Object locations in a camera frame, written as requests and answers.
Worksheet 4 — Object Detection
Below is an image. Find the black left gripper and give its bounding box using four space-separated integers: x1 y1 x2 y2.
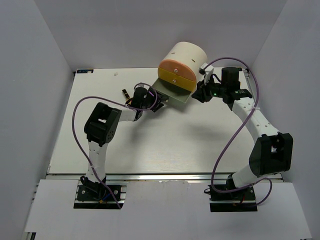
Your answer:
140 87 169 113

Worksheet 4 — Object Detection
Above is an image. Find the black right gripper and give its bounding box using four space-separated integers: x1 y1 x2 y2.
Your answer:
191 74 227 104

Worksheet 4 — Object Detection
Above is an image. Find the yellow drawer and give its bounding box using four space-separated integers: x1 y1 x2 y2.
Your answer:
157 68 197 92

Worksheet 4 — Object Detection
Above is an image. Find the grey bottom drawer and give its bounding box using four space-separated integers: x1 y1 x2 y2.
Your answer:
152 78 192 111

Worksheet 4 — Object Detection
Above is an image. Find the orange top drawer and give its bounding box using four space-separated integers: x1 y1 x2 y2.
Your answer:
157 59 197 82

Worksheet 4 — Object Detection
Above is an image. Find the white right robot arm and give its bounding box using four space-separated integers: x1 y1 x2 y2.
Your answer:
192 66 294 200

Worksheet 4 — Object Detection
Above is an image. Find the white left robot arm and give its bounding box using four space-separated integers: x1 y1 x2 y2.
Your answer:
83 86 169 200

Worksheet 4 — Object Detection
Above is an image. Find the cream cylindrical drawer organizer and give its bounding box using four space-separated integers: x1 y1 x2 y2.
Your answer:
163 41 208 82

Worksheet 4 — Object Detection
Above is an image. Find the blue left corner label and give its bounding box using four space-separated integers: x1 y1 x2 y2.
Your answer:
76 69 94 74

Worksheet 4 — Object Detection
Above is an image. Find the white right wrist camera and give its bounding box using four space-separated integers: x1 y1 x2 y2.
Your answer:
198 62 214 85

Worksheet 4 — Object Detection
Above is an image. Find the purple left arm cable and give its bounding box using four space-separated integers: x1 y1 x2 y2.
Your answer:
72 83 161 210

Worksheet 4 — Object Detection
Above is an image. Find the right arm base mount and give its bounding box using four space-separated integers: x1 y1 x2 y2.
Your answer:
203 185 258 213

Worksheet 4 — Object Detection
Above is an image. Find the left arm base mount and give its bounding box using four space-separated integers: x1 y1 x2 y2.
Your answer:
73 176 127 210

